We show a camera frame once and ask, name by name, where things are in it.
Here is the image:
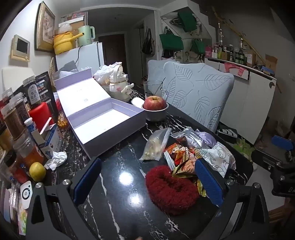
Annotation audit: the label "black label bottle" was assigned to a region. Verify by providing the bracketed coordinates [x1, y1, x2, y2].
[23, 76, 42, 109]

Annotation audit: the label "red fuzzy scrunchie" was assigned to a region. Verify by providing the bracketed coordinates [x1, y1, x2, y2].
[146, 165, 200, 216]

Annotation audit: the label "yellow pot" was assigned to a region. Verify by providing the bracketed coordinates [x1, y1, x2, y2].
[53, 32, 83, 55]

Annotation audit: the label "clear plastic snack bag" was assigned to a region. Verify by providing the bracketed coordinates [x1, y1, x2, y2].
[173, 132, 204, 148]

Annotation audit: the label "black white striped box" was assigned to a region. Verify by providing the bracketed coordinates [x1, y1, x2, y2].
[218, 128, 238, 144]

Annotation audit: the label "blue white carton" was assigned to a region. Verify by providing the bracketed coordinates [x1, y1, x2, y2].
[31, 125, 64, 160]

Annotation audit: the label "leaf pattern chair cushion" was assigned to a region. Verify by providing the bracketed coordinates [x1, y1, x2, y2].
[163, 62, 235, 133]

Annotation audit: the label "dark wooden door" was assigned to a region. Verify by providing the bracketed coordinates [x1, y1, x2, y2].
[99, 34, 126, 70]

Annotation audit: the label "green electric kettle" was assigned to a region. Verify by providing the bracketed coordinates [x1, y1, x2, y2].
[78, 25, 96, 47]

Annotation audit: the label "crumpled white tissue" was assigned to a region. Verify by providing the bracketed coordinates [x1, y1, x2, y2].
[44, 151, 68, 171]

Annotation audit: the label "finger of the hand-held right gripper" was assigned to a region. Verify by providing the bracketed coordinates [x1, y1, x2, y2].
[251, 149, 287, 171]
[271, 135, 295, 151]

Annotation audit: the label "white paper roll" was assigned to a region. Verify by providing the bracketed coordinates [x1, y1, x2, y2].
[131, 97, 145, 108]

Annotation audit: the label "clear zip bag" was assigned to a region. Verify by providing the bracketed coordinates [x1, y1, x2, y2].
[139, 128, 172, 161]

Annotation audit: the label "wall intercom panel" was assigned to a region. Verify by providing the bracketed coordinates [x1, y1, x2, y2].
[10, 35, 31, 62]

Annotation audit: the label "white fridge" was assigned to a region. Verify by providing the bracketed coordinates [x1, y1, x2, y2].
[55, 42, 105, 75]

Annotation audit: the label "cream character water bottle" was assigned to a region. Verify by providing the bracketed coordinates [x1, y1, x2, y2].
[108, 65, 135, 102]

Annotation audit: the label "orange filled plastic jar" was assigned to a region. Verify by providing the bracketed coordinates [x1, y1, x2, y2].
[13, 136, 44, 169]

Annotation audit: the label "black printed brochure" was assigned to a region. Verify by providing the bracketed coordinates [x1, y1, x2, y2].
[21, 71, 58, 116]

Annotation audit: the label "brown snack packet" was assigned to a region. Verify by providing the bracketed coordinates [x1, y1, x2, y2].
[165, 143, 196, 162]

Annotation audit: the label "lavender gift box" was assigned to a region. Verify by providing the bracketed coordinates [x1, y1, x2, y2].
[53, 67, 147, 160]

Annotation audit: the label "gold framed picture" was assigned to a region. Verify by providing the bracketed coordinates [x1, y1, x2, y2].
[34, 1, 56, 53]

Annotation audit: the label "leaf pattern covered chair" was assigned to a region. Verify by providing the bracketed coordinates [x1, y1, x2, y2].
[147, 59, 181, 84]

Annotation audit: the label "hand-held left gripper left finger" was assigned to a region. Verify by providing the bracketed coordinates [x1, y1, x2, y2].
[26, 158, 103, 240]

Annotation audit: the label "glass mug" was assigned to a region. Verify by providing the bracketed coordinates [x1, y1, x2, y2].
[143, 81, 169, 102]

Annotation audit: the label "red apple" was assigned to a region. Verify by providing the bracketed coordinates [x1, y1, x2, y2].
[144, 96, 167, 112]

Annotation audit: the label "black hanging bag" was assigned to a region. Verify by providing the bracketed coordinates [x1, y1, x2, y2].
[142, 28, 155, 56]

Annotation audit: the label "row of bottles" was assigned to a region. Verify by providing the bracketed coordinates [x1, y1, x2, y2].
[205, 38, 254, 66]

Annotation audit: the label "purple drawstring pouch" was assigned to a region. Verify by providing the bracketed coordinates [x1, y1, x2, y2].
[198, 131, 217, 148]

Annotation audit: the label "grey metal bowl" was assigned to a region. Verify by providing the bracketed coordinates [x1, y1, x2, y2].
[141, 103, 169, 122]

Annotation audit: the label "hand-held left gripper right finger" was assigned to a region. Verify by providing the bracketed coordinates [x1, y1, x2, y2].
[195, 159, 270, 240]

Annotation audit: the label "white cabinet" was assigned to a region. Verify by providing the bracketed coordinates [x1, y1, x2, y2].
[204, 56, 277, 145]

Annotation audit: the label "white printed cloth pouch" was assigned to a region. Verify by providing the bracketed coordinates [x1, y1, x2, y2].
[198, 142, 237, 178]

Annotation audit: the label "red plastic container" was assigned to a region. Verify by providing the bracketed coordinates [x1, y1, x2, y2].
[29, 102, 54, 133]

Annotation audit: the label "cardboard box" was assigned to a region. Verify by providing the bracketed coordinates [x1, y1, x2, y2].
[265, 54, 278, 76]

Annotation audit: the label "green tote bag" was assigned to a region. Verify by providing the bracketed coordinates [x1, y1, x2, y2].
[159, 27, 184, 51]
[177, 10, 198, 33]
[190, 39, 205, 55]

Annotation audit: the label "yellow lemon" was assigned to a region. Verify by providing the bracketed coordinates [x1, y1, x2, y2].
[29, 162, 46, 182]

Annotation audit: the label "green slippers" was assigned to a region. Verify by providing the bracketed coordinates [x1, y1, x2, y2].
[233, 138, 254, 160]

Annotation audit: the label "white round button device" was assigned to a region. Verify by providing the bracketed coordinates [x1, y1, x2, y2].
[20, 181, 33, 209]

